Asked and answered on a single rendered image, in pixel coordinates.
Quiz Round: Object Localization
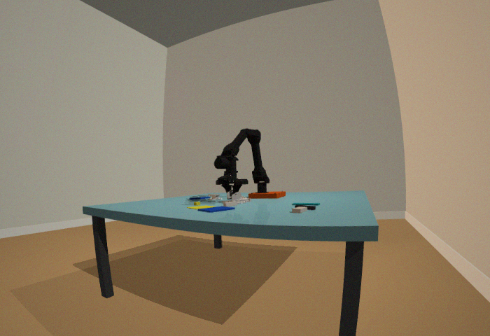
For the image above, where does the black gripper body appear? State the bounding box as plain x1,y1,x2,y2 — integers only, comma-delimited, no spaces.
216,169,249,186

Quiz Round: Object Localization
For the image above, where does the blue rectangular plate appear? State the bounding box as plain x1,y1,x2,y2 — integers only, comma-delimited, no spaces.
198,206,235,213

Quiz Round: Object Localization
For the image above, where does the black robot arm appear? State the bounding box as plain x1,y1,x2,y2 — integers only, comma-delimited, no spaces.
214,129,270,193

